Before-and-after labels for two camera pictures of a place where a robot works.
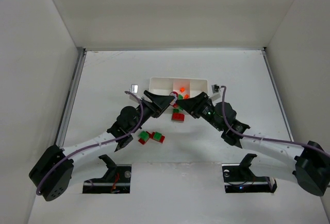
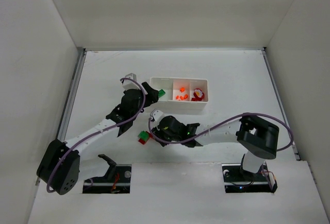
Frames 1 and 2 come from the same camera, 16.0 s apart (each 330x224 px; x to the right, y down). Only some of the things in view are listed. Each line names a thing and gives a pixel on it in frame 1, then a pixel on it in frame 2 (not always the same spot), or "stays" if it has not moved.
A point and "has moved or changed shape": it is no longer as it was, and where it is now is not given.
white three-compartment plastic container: x=184 y=88 stays
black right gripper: x=201 y=105 to x=157 y=132
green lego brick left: x=144 y=135 stays
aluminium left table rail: x=70 y=98 stays
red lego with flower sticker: x=174 y=102 has moved or changed shape
